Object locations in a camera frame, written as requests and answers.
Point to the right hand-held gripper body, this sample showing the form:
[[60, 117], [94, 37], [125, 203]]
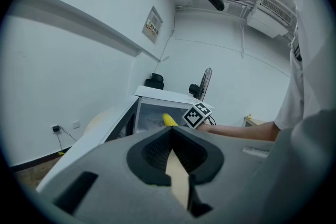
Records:
[[195, 116]]

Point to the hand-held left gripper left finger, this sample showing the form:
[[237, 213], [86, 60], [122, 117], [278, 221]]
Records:
[[110, 191]]

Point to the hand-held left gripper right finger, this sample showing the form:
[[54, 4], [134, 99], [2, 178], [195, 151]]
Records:
[[262, 178]]

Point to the yellow corn cob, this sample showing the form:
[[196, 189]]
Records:
[[169, 120]]

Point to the white microwave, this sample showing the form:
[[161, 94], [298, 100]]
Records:
[[168, 98]]

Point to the person's right forearm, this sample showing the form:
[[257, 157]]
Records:
[[241, 132]]

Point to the black standing fan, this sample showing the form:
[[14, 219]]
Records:
[[203, 84]]

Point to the small yellow object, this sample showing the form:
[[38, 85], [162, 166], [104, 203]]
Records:
[[249, 116]]

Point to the wooden desk white legs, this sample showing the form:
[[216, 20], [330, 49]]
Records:
[[256, 122]]

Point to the grey electrical panel box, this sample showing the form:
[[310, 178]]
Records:
[[152, 26]]

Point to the person's white shirt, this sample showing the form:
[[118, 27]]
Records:
[[302, 81]]

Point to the white air conditioner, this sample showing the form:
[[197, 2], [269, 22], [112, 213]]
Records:
[[270, 17]]

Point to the white wall socket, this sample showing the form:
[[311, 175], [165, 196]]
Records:
[[76, 124]]

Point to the black wall charger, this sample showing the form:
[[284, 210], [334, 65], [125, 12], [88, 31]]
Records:
[[56, 129]]

